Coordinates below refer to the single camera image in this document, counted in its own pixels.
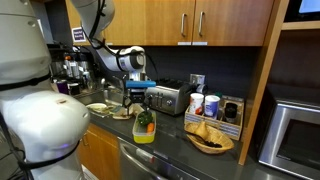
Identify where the orange carrot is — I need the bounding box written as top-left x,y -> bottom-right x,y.
146,122 -> 156,135

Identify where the steel kettle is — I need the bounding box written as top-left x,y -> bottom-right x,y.
78,61 -> 98,91

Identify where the purple white framed sign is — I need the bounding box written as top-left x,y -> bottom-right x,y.
71,26 -> 88,44

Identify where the metal cabinet handle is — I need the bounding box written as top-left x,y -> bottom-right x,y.
180,13 -> 188,38
198,11 -> 206,38

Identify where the yellow plastic lunchbox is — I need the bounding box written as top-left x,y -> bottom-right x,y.
131,109 -> 157,145

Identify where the white cup red label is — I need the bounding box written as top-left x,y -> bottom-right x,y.
189,92 -> 205,116

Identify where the wooden lower cabinet door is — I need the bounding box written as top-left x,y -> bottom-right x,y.
76,123 -> 122,180

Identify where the wooden cabinet door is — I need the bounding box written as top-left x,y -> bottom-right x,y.
103,0 -> 196,47
192,0 -> 275,47
76,123 -> 122,180

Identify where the steel black microwave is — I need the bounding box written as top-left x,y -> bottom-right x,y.
258,98 -> 320,180

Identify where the stainless steel sink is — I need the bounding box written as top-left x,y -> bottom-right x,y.
74,87 -> 126,107

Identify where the black jar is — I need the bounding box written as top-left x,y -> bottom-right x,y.
223,102 -> 239,125

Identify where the green yellow sponge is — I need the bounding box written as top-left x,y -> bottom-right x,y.
109,105 -> 124,115

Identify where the wooden cabinet side panel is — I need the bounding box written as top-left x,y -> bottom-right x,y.
238,0 -> 291,167

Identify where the white cup blue label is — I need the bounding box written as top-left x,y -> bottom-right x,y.
203,94 -> 221,120

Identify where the green bell pepper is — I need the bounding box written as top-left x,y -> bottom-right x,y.
137,110 -> 154,127

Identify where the stainless steel toaster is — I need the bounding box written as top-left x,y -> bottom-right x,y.
144,78 -> 198,117

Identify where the wicker basket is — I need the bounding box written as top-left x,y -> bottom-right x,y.
183,121 -> 235,155

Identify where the stainless steel dishwasher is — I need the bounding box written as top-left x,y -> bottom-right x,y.
118,137 -> 201,180

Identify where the black mug white inside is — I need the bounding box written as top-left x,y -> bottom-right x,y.
68,82 -> 81,97

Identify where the black steel coffee machine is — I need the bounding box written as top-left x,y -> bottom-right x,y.
46,43 -> 98,92

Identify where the wooden crate tray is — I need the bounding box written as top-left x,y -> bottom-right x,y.
184,95 -> 245,142

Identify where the dark purple cup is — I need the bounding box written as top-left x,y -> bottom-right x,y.
55,79 -> 70,95

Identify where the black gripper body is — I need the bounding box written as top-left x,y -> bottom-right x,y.
123,87 -> 150,105

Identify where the steel wall outlet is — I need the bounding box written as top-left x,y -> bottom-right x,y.
189,73 -> 206,86

